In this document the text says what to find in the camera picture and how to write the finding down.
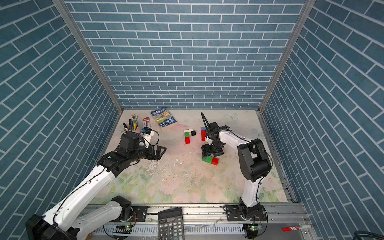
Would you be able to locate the green square lego brick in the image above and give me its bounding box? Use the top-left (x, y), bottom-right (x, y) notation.
top-left (203, 156), bottom-right (213, 164)

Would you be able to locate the blue Treehouse paperback book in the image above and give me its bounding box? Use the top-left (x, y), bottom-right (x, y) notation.
top-left (151, 108), bottom-right (177, 128)

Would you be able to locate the black calculator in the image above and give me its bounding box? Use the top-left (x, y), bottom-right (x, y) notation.
top-left (157, 207), bottom-right (185, 240)

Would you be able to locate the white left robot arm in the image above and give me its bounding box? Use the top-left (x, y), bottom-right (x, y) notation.
top-left (26, 128), bottom-right (167, 240)

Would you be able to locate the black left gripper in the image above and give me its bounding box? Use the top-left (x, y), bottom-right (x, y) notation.
top-left (128, 142), bottom-right (168, 163)

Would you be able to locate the aluminium corner post left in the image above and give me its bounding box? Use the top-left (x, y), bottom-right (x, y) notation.
top-left (52, 0), bottom-right (124, 114)

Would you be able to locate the red base lego brick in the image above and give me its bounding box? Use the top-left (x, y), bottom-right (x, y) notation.
top-left (201, 130), bottom-right (206, 142)

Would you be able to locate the aluminium corner post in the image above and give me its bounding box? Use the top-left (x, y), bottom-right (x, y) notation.
top-left (259, 0), bottom-right (316, 113)
top-left (52, 0), bottom-right (124, 114)

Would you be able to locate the aluminium corner post right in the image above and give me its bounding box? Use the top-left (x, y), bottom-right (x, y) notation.
top-left (259, 0), bottom-right (316, 113)

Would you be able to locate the black cable bottom right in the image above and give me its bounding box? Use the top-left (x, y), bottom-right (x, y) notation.
top-left (353, 230), bottom-right (384, 240)

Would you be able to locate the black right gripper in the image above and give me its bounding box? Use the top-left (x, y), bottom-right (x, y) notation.
top-left (202, 141), bottom-right (223, 157)

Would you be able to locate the bundle of pencils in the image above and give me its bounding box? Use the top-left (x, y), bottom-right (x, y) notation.
top-left (129, 115), bottom-right (138, 132)

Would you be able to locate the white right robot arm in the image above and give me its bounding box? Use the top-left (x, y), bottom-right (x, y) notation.
top-left (201, 114), bottom-right (273, 222)

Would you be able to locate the HB pencil box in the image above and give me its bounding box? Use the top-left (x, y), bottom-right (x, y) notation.
top-left (143, 117), bottom-right (151, 128)

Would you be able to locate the red white marker pen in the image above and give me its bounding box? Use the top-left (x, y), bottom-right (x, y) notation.
top-left (282, 224), bottom-right (313, 232)

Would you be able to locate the pink metal pencil bucket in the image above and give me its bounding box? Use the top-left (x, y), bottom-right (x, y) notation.
top-left (123, 123), bottom-right (140, 133)

